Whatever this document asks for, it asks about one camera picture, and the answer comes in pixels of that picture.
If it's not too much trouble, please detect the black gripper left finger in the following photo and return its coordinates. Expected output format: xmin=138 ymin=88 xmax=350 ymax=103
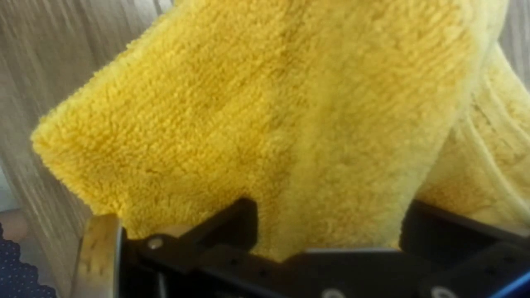
xmin=69 ymin=196 xmax=259 ymax=298

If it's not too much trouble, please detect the black perforated mount plate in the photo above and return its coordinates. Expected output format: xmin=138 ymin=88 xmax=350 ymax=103
xmin=0 ymin=223 xmax=57 ymax=298

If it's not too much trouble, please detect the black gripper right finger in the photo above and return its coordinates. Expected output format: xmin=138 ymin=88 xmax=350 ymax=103
xmin=397 ymin=201 xmax=530 ymax=298

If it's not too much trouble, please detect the yellow terry towel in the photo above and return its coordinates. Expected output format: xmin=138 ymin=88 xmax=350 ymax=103
xmin=29 ymin=0 xmax=530 ymax=264

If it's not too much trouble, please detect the blue cable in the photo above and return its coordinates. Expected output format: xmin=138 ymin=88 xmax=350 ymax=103
xmin=488 ymin=271 xmax=530 ymax=298

